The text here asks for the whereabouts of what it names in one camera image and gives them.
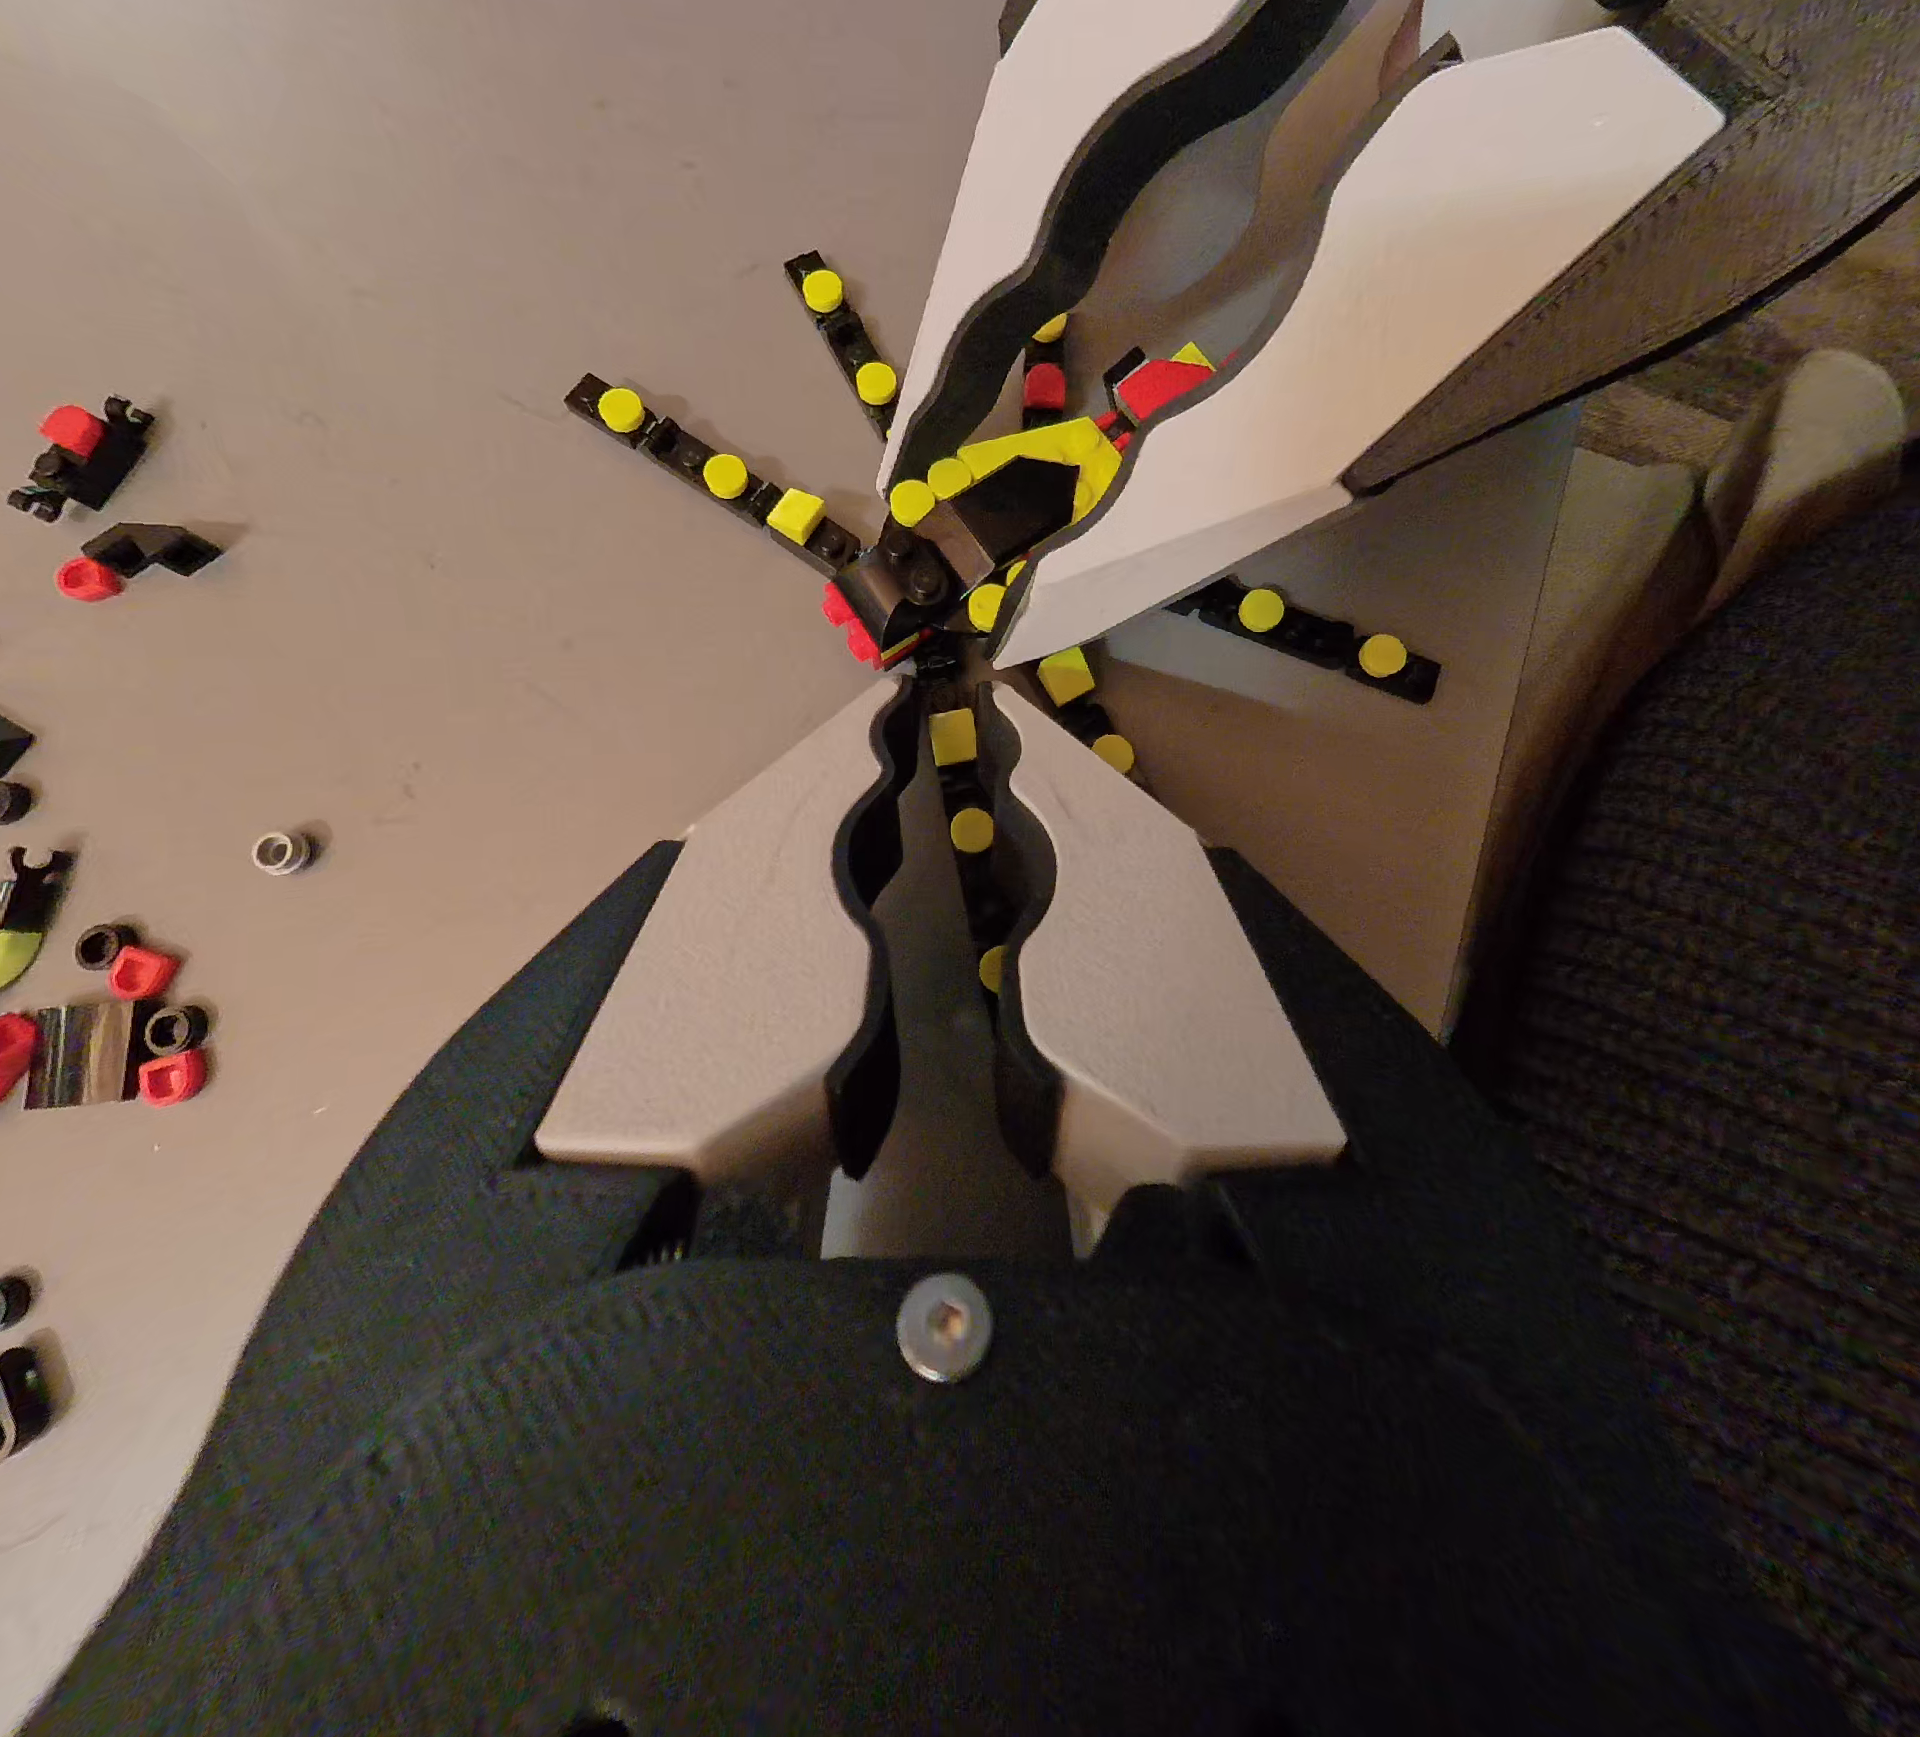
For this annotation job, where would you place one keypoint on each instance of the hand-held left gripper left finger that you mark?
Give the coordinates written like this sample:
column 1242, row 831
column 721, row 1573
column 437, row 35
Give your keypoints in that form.
column 720, row 1003

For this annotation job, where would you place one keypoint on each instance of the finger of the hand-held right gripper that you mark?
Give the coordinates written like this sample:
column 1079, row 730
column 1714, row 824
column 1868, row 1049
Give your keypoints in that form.
column 1470, row 266
column 1139, row 12

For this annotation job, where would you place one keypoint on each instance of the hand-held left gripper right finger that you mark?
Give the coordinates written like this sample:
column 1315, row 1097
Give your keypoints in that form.
column 1185, row 1003

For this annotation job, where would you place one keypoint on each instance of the red yellow lego spider head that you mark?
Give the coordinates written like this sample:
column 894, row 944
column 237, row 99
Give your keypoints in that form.
column 1164, row 386

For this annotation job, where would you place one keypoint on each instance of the yellow black lego spider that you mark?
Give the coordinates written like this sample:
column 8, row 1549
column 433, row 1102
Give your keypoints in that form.
column 990, row 492

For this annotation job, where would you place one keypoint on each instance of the grey round lego stud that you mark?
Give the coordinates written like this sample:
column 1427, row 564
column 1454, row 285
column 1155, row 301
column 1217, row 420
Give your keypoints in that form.
column 281, row 849

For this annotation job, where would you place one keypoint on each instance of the pile of loose lego pieces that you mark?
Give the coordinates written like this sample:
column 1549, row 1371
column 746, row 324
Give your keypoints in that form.
column 90, row 1047

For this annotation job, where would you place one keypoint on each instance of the black red lego claw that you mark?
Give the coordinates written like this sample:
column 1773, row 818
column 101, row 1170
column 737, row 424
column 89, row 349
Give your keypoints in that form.
column 150, row 554

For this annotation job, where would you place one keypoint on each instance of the black red lego clip assembly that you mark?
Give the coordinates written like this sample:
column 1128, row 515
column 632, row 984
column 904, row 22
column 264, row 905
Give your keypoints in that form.
column 90, row 455

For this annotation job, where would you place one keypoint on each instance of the tan trousers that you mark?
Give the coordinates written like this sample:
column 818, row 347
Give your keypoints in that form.
column 1591, row 658

